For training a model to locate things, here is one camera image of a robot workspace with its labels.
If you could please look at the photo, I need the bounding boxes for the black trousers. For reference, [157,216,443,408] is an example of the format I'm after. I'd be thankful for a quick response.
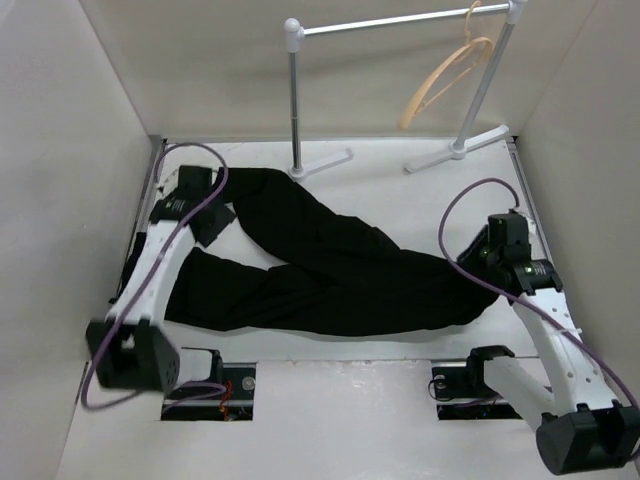
[166,168,497,337]

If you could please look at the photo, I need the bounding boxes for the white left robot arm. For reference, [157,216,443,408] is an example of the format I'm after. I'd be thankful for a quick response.
[86,166,235,399]

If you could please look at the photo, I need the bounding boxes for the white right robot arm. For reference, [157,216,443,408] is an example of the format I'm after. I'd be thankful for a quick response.
[463,210,639,475]

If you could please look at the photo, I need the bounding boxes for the beige plastic hanger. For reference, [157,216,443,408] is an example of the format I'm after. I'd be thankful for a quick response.
[398,1,494,130]

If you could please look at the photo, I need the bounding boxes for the white clothes rack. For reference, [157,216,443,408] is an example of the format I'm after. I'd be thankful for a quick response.
[283,0,531,182]

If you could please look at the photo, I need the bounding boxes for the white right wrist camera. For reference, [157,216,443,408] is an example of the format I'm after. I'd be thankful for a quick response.
[517,210,543,250]

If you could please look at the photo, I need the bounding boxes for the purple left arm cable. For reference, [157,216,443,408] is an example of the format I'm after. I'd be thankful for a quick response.
[79,142,230,411]

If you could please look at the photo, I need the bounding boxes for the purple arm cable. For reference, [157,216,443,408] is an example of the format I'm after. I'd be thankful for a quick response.
[79,142,230,411]
[438,178,640,406]

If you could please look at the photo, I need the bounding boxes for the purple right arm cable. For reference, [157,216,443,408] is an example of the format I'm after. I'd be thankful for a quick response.
[438,178,640,406]

